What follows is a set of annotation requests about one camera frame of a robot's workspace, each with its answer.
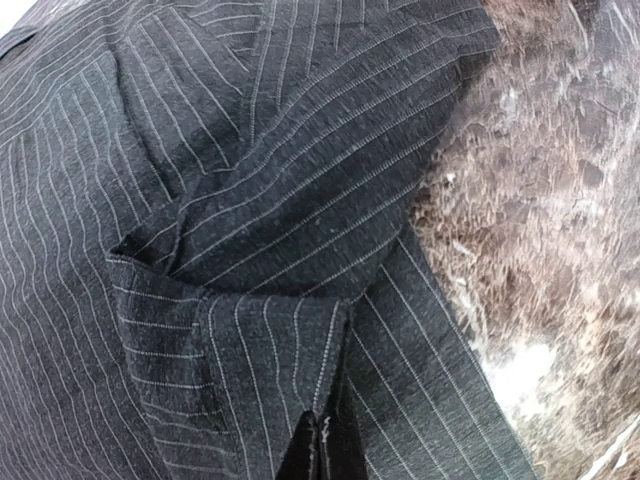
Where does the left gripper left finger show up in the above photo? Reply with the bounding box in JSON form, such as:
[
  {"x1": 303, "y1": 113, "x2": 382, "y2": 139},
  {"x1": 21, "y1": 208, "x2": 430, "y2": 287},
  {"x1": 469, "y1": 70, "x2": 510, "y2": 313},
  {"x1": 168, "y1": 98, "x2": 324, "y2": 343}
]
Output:
[{"x1": 275, "y1": 411, "x2": 320, "y2": 480}]

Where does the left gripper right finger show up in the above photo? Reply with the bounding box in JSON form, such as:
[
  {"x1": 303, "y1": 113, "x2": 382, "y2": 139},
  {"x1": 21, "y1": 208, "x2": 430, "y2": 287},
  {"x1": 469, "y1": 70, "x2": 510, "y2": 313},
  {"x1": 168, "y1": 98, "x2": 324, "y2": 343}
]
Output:
[{"x1": 322, "y1": 394, "x2": 368, "y2": 480}]

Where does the black pinstriped long sleeve shirt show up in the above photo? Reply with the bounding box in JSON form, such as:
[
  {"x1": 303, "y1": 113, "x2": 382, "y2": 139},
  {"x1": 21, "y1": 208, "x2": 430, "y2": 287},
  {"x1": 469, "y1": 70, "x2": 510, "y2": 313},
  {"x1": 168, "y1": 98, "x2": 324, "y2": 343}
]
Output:
[{"x1": 1, "y1": 1, "x2": 535, "y2": 479}]

